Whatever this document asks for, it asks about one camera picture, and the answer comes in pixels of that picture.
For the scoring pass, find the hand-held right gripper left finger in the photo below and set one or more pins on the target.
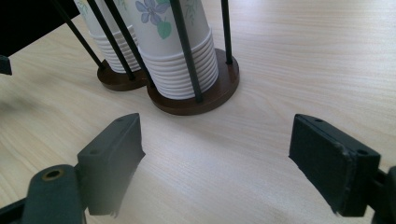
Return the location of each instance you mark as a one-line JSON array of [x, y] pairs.
[[109, 165]]

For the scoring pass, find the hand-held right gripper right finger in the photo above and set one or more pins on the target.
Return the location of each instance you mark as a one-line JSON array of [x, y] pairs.
[[327, 161]]

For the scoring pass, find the dark brown cup holder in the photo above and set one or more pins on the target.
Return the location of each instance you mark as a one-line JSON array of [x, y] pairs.
[[218, 93]]

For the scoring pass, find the stack of paper cups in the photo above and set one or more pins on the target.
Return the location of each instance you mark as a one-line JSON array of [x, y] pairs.
[[98, 37], [152, 53]]

